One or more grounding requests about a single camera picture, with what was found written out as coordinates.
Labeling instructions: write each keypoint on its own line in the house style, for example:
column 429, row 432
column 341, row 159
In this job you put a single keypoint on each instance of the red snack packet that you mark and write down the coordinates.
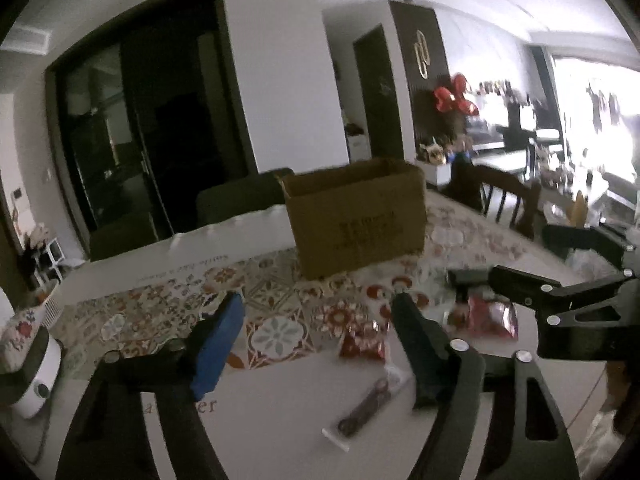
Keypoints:
column 362, row 342
column 492, row 317

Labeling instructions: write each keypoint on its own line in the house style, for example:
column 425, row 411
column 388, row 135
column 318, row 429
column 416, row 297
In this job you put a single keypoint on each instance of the dark snack bar clear wrapper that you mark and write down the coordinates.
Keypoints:
column 365, row 410

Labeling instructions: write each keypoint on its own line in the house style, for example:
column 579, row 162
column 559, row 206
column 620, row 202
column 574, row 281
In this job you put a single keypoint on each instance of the brown cardboard box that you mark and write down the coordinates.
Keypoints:
column 355, row 215

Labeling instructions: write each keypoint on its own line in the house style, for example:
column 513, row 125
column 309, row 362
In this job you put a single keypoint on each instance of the dark wooden chair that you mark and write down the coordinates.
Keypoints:
column 505, row 195

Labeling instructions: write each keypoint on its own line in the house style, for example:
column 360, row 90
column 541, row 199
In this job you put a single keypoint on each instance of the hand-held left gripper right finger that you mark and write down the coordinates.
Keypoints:
column 415, row 340

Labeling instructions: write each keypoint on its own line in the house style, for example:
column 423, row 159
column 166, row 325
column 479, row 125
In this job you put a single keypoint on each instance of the red bow decoration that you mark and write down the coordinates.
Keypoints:
column 452, row 97

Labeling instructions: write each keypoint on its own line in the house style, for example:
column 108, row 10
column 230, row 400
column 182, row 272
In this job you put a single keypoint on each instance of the small dark snack packet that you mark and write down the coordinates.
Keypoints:
column 465, row 278

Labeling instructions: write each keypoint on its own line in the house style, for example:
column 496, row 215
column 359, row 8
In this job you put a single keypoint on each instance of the white box on floor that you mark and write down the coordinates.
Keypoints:
column 357, row 149

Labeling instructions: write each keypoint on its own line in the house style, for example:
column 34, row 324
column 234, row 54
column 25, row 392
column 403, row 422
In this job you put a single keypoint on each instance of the white humidifier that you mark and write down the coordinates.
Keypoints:
column 32, row 380

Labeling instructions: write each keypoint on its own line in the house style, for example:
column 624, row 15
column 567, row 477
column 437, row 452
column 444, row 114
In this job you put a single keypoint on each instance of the gold wall ornament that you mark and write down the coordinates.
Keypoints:
column 421, row 55

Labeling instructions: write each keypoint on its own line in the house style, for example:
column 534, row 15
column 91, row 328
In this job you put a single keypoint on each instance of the dark green chair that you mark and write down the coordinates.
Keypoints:
column 125, row 237
column 235, row 200

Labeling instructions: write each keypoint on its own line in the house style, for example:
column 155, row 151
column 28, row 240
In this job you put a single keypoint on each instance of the dark glass sliding door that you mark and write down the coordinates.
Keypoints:
column 150, row 110

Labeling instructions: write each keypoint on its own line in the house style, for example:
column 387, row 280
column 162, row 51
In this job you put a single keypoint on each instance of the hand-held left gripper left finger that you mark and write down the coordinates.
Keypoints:
column 220, row 345

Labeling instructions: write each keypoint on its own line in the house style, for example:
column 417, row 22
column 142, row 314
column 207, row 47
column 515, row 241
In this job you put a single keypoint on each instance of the patterned floral table mat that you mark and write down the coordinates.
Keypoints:
column 280, row 305

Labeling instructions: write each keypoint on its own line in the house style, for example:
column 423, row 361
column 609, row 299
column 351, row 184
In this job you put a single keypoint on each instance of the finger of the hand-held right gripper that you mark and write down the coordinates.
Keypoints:
column 520, row 287
column 585, row 237

